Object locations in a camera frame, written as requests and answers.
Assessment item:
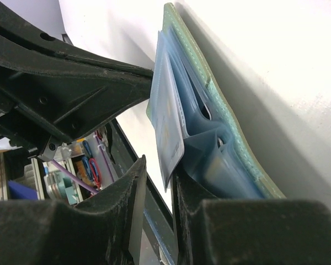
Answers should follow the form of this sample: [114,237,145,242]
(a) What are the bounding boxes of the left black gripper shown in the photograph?
[0,36,153,162]

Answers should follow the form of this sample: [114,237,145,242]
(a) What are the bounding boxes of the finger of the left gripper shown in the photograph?
[0,0,72,56]

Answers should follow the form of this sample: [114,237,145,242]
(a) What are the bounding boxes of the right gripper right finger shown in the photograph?
[171,168,331,264]

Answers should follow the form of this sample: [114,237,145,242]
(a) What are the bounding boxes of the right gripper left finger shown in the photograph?
[0,154,147,265]

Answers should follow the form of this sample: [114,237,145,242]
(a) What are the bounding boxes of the green leather card holder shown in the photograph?
[152,3,284,199]

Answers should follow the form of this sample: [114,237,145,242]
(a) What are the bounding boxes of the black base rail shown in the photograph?
[106,119,178,264]

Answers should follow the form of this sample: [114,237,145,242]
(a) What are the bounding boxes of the cluttered items behind frame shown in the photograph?
[0,128,117,205]

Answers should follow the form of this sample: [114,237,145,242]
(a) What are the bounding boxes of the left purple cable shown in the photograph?
[51,135,116,194]

